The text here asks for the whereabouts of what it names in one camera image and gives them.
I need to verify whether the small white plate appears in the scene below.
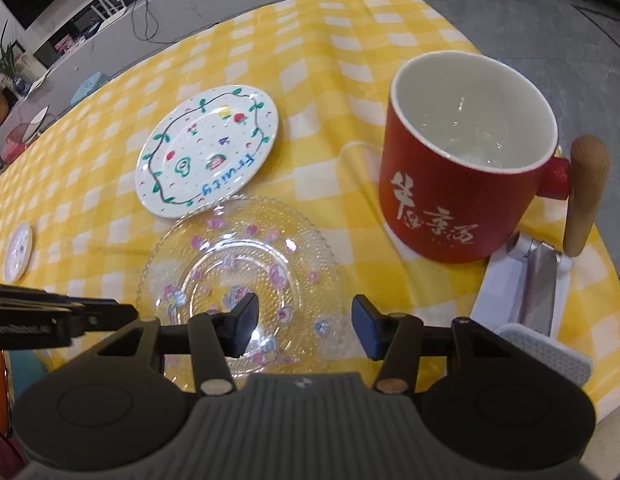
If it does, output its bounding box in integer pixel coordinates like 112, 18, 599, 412
4, 222, 34, 282

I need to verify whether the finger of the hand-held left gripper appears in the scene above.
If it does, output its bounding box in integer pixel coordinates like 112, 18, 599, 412
70, 301, 140, 335
0, 282, 91, 310

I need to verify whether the black and white chair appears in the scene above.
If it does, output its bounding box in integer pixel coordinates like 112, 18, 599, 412
12, 105, 58, 141

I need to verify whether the black cable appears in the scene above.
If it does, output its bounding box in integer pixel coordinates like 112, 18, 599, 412
132, 0, 156, 51

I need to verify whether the white media console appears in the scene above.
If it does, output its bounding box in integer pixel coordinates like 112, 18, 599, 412
20, 0, 391, 91

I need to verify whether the white phone stand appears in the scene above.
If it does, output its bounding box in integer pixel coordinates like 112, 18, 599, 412
470, 232, 593, 391

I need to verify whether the blue steel bowl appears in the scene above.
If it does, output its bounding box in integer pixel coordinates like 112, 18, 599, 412
10, 351, 48, 396

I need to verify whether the yellow checked tablecloth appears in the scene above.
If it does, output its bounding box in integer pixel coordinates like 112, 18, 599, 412
0, 0, 618, 396

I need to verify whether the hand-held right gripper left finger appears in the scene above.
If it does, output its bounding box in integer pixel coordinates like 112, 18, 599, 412
95, 292, 261, 396

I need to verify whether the white router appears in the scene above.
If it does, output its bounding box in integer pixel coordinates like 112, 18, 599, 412
92, 0, 128, 18

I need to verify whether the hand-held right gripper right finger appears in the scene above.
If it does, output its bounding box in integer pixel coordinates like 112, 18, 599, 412
351, 295, 521, 395

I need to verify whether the red mug with wooden handle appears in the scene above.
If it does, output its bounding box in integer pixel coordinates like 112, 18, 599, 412
379, 53, 611, 264

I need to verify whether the light blue stool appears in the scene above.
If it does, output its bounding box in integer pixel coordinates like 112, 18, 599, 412
70, 72, 111, 106

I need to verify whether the blue vase with plant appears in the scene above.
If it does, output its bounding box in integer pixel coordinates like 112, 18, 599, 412
0, 20, 33, 98

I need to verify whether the clear floral glass plate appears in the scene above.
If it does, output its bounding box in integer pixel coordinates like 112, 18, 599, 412
136, 195, 347, 395

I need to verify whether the white painted plate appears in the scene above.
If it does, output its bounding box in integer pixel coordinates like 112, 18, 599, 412
135, 84, 280, 219

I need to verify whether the pink basket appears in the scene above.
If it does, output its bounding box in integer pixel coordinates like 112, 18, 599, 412
2, 130, 28, 163

